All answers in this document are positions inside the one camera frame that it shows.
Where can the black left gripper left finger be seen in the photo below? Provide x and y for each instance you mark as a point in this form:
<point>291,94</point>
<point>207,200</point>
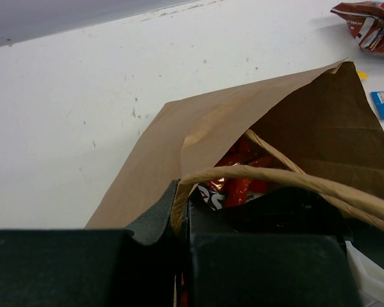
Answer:
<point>131,266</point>

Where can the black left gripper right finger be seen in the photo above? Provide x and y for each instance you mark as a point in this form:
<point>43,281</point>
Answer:
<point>226,268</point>

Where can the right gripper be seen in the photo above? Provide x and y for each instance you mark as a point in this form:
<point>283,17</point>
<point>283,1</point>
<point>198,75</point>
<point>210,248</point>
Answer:
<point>295,211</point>

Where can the red fruit candy bag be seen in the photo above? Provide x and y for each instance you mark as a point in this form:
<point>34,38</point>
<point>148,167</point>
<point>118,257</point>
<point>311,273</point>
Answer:
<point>231,192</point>

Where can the brown paper bag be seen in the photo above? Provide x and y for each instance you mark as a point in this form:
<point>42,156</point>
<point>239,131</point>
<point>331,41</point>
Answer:
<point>316,123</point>

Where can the yellow snack bar wrapper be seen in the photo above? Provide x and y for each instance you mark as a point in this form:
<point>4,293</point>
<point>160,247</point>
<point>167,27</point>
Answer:
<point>362,75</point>

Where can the red Doritos chip bag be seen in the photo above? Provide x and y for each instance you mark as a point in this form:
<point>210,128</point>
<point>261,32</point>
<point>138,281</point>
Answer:
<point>365,20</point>

